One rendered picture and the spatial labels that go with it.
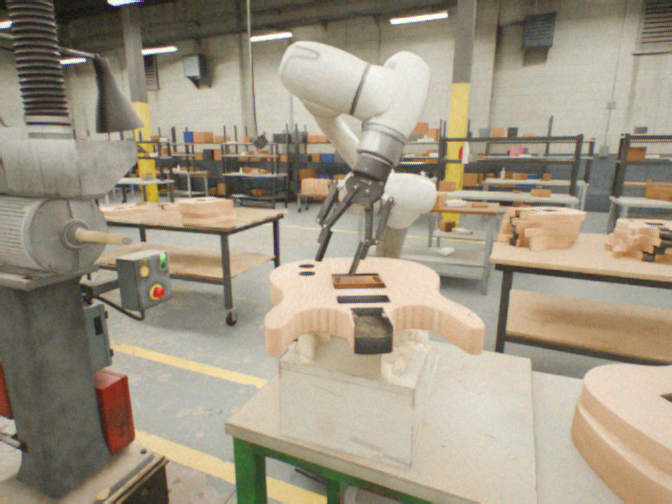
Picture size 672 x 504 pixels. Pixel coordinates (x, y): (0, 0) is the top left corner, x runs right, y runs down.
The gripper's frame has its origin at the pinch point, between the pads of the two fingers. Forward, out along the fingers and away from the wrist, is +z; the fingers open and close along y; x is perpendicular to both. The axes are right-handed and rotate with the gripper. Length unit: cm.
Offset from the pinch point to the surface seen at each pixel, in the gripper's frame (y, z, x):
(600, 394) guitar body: -56, 7, -15
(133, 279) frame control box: 82, 37, -43
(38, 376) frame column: 90, 75, -26
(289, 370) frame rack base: 0.0, 24.6, 3.9
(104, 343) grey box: 92, 68, -52
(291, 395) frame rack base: -1.7, 29.5, 2.3
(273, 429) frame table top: 0.6, 39.7, -2.4
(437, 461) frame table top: -31.7, 29.9, -3.4
